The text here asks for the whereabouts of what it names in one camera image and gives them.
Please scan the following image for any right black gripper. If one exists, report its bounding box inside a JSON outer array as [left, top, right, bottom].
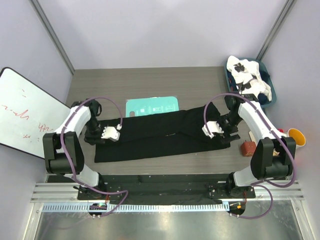
[[212, 112, 243, 145]]

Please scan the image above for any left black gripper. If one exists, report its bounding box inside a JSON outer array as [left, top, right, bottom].
[[84, 117, 111, 146]]

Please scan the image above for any black floral t-shirt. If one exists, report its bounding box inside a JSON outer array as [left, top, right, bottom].
[[94, 104, 231, 163]]

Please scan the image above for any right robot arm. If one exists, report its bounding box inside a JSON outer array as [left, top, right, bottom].
[[218, 93, 297, 198]]

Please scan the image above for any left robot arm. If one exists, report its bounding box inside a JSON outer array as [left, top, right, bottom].
[[42, 99, 107, 200]]

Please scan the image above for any dark blue book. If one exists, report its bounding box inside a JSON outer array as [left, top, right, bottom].
[[248, 131, 257, 143]]

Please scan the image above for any teal folding board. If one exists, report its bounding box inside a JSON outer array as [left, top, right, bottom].
[[125, 96, 180, 118]]

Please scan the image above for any white t-shirt in basket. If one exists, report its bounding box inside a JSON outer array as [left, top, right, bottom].
[[226, 55, 273, 103]]

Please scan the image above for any blue laundry basket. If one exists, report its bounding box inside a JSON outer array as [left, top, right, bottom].
[[223, 56, 278, 109]]

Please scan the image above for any whiteboard with red writing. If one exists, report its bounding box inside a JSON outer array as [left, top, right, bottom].
[[0, 67, 70, 158]]

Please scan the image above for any floral mug yellow inside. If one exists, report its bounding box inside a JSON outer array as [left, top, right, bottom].
[[286, 128, 306, 149]]

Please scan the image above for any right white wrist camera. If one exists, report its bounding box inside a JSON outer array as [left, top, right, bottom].
[[201, 121, 224, 139]]

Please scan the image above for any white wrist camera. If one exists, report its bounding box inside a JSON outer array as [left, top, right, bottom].
[[101, 126, 121, 142], [201, 121, 224, 139]]

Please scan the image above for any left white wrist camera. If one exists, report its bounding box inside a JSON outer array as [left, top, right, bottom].
[[101, 126, 121, 142]]

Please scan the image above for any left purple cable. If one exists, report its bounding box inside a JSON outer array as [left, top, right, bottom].
[[60, 96, 130, 217]]

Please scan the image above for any purple cable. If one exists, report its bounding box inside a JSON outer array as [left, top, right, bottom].
[[202, 92, 298, 220], [60, 96, 130, 217]]

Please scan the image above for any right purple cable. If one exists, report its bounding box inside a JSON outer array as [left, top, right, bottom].
[[202, 92, 298, 220]]

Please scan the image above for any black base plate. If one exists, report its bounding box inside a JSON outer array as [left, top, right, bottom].
[[73, 174, 256, 206]]

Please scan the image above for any aluminium rail frame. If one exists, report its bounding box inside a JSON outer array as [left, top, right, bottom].
[[24, 175, 320, 240]]

